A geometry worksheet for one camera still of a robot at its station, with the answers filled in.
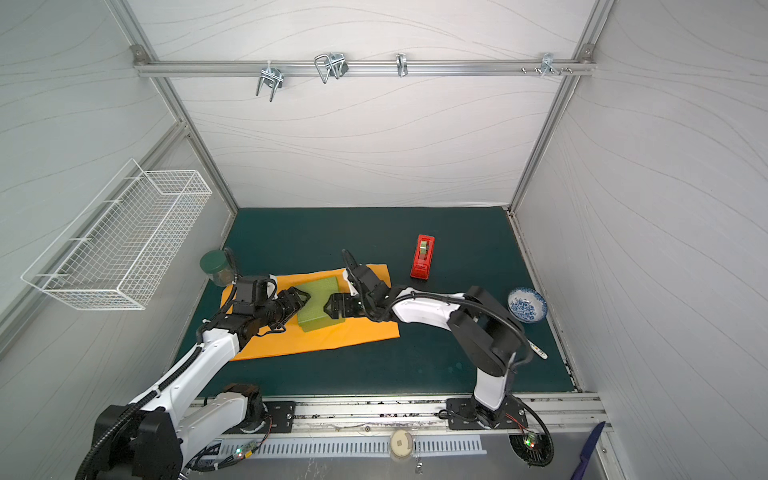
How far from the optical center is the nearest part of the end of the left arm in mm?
612

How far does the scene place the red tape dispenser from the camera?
3.29 ft

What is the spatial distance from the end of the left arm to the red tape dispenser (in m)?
0.37
